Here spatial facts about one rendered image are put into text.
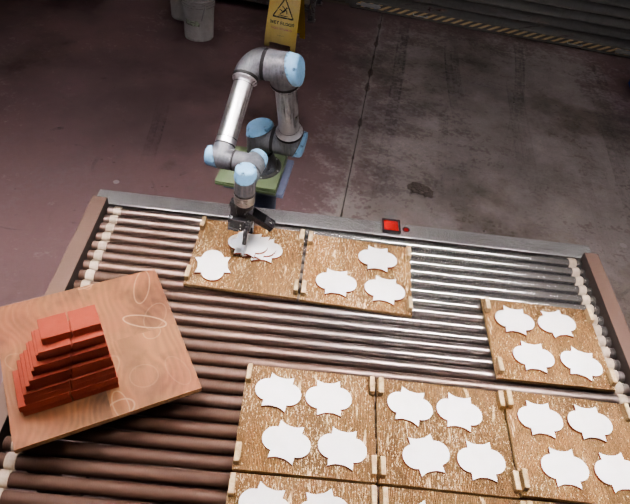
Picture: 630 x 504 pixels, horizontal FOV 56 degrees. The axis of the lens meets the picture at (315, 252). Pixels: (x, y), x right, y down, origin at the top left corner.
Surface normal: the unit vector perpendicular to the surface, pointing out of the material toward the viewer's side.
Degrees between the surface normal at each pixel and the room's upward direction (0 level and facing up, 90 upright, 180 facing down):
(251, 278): 0
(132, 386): 0
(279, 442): 0
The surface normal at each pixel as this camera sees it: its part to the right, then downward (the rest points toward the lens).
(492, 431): 0.11, -0.70
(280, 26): -0.21, 0.51
